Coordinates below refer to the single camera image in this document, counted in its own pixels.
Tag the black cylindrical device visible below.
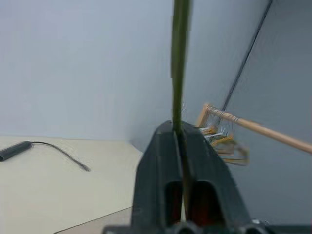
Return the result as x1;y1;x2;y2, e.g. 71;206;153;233
0;140;33;162

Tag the wooden hanging rod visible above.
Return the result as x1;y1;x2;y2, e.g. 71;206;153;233
203;103;312;155

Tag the green wire hanger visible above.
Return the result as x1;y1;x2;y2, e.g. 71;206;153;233
170;0;194;221

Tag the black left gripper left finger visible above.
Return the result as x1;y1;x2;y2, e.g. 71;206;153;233
131;120;184;227

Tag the black cable along wall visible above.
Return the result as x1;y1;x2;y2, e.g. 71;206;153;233
221;0;274;112

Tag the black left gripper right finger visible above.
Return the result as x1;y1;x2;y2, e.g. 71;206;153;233
180;121;247;227

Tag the wooden rack post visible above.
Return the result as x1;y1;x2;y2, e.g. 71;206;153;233
195;103;212;128

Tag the thin black device cable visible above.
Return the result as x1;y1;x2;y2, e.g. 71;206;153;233
31;141;92;172

